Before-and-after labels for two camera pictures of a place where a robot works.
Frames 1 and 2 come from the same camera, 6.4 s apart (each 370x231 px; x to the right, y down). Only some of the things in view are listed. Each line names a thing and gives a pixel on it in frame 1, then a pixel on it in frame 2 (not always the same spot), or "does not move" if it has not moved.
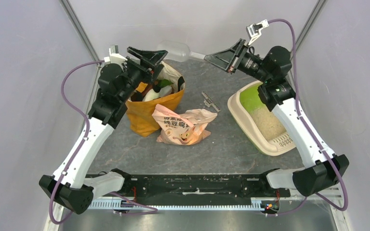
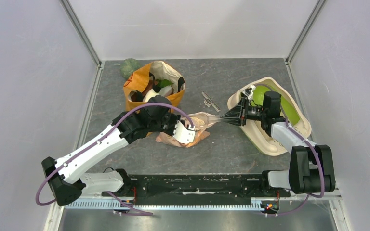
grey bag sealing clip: x=208 y=101 does not move
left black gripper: x=148 y=59 to x=175 y=119
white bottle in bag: x=151 y=94 does not move
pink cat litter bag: x=186 y=128 does not move
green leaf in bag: x=163 y=83 does not move
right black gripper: x=230 y=59 to x=238 y=114
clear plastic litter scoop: x=178 y=51 to x=202 y=119
